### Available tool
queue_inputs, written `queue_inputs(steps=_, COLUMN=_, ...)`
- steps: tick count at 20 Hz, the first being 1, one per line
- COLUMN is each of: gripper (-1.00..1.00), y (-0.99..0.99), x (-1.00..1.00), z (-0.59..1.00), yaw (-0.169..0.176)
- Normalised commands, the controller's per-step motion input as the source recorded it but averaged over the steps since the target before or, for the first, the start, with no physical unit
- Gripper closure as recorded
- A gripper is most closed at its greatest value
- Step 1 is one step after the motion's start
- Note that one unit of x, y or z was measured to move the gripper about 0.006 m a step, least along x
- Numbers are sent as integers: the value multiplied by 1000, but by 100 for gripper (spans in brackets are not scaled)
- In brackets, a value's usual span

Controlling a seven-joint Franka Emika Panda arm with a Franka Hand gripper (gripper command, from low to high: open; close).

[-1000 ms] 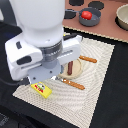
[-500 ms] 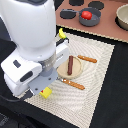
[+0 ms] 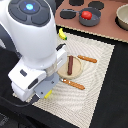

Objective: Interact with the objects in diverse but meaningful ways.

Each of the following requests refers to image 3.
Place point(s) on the pink toy stove board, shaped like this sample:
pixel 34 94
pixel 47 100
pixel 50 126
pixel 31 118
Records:
pixel 107 26

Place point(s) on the yellow toy butter box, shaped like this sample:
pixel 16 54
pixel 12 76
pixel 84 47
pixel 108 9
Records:
pixel 48 94

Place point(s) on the black tablecloth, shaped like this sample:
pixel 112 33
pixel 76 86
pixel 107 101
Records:
pixel 112 107

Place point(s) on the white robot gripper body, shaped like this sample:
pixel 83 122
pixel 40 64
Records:
pixel 37 63

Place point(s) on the wooden handled toy knife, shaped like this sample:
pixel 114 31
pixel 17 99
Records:
pixel 87 59

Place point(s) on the black burner disc rear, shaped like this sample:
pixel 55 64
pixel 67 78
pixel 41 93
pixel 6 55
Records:
pixel 96 4

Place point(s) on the red toy tomato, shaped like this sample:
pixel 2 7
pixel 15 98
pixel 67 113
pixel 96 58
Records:
pixel 86 15

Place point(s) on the black burner disc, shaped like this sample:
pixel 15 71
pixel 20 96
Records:
pixel 67 14
pixel 96 4

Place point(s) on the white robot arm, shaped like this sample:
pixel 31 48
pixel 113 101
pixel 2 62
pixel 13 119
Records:
pixel 28 28

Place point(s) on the round wooden plate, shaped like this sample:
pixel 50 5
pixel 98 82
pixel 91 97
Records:
pixel 72 68

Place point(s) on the black burner disc front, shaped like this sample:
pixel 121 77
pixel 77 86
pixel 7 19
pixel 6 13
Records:
pixel 67 14

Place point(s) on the beige bowl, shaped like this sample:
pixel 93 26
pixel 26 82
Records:
pixel 122 16

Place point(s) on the wooden handled toy fork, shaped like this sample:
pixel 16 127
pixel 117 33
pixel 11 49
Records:
pixel 71 83

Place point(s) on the reddish brown toy sausage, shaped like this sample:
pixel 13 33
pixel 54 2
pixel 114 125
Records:
pixel 70 65

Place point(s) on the beige woven placemat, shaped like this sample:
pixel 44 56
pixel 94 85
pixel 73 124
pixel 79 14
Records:
pixel 68 107

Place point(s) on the yellow toy banana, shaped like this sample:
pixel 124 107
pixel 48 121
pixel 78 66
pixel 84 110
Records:
pixel 62 35

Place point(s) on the grey toy frying pan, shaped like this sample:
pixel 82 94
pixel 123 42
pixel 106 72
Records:
pixel 96 15

